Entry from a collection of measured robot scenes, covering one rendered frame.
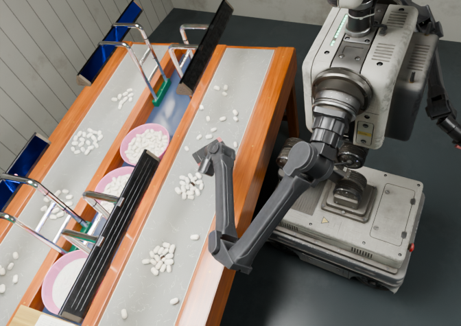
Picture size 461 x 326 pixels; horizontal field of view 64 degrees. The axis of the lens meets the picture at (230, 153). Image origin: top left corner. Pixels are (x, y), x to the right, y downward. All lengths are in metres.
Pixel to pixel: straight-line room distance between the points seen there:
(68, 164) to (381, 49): 1.64
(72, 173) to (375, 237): 1.53
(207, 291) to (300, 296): 0.85
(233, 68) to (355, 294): 1.42
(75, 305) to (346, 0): 1.15
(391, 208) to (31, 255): 1.67
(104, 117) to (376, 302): 1.80
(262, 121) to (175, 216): 0.62
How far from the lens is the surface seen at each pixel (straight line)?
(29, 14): 3.21
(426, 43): 1.23
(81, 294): 1.32
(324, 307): 2.22
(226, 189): 1.24
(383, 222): 1.88
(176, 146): 1.88
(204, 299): 1.49
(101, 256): 1.34
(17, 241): 2.06
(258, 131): 1.81
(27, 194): 2.15
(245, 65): 2.20
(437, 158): 2.71
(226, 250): 1.11
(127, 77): 2.43
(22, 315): 1.82
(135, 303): 1.62
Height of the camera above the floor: 2.16
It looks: 52 degrees down
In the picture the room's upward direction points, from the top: 20 degrees counter-clockwise
